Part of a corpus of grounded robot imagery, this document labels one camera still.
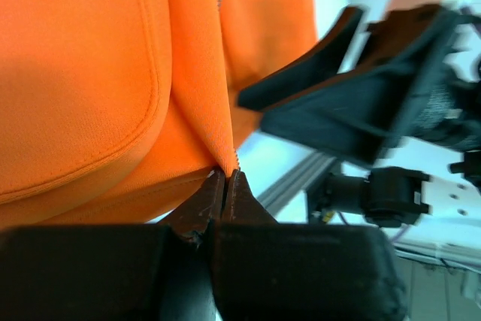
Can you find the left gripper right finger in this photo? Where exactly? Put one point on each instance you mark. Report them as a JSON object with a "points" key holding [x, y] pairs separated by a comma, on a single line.
{"points": [[240, 206]]}

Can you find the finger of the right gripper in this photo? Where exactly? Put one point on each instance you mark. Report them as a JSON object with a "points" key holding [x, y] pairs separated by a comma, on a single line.
{"points": [[318, 64]]}

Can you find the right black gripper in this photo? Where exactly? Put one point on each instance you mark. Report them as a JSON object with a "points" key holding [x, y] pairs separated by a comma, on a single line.
{"points": [[358, 117]]}

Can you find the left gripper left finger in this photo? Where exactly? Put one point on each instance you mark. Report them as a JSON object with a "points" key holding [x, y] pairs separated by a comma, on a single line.
{"points": [[191, 219]]}

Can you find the orange zip jacket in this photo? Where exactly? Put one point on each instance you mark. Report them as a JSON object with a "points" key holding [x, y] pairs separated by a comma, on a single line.
{"points": [[115, 111]]}

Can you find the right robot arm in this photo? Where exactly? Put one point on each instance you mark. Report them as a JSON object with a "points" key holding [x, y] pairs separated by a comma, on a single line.
{"points": [[265, 159]]}

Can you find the aluminium frame rail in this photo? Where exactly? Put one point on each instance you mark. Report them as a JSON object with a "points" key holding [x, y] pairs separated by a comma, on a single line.
{"points": [[308, 170]]}

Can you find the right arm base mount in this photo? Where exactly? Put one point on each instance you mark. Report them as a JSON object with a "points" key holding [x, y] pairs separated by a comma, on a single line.
{"points": [[387, 197]]}

